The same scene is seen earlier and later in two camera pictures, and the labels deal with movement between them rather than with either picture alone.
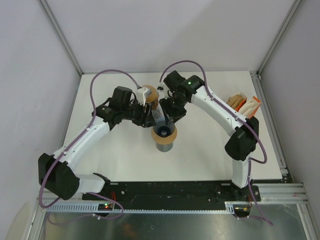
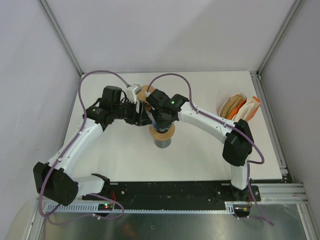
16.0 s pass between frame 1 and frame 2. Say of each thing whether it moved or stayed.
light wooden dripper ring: moved
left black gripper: stayed
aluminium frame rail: stayed
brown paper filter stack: stayed
